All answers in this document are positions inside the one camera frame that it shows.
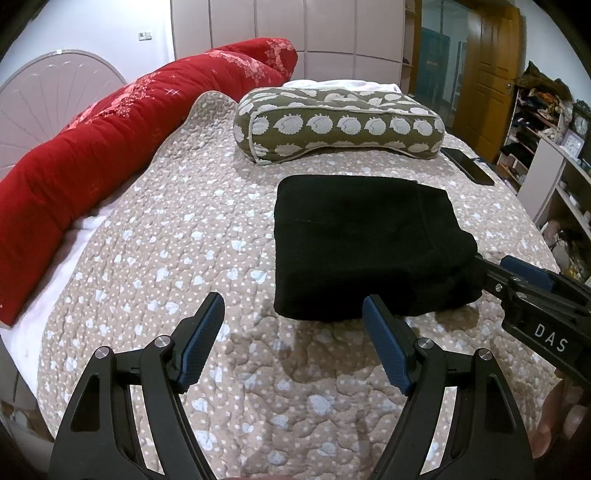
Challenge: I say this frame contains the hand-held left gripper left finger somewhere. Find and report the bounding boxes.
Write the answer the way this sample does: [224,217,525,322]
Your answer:
[48,292,227,480]

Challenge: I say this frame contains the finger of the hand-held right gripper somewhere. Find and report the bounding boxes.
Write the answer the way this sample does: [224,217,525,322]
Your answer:
[472,255,591,325]
[500,255,591,306]

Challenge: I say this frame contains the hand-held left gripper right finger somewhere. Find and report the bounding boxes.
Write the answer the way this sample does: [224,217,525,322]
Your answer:
[362,294,536,480]

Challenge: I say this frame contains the black pants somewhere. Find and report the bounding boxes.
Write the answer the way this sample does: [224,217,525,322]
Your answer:
[272,174,483,323]

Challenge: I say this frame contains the person's right hand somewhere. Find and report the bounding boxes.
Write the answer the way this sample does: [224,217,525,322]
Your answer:
[531,381,587,459]

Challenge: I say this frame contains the white shelf unit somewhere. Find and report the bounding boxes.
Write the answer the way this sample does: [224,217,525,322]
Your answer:
[517,136,591,278]

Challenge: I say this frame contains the beige quilted bedspread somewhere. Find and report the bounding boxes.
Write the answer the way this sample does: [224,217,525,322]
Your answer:
[34,90,566,480]

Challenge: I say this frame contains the black phone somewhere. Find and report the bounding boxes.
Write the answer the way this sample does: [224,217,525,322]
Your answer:
[440,148,495,186]

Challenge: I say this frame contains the white shoe rack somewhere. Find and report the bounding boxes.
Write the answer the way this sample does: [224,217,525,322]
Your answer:
[496,85,573,185]

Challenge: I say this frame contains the round table clock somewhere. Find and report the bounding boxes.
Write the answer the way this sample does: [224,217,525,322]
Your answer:
[571,102,591,139]

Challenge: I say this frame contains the pile of dark clothes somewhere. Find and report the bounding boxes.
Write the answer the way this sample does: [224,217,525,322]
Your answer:
[515,60,573,104]

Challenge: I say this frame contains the wooden door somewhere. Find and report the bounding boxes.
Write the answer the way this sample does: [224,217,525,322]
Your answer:
[455,0,522,162]

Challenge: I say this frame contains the red floral duvet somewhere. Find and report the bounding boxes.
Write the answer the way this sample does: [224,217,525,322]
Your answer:
[0,38,298,328]

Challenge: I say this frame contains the green hedgehog print pillow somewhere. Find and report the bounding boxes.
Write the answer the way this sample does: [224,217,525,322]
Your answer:
[233,87,446,166]

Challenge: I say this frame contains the teal door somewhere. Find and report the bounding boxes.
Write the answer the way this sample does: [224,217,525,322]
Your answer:
[422,28,451,88]

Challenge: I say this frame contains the white bed headboard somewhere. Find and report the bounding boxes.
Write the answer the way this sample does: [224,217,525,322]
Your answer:
[0,50,130,181]

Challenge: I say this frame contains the pale panelled wardrobe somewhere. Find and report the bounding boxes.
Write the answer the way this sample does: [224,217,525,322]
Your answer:
[170,0,423,93]

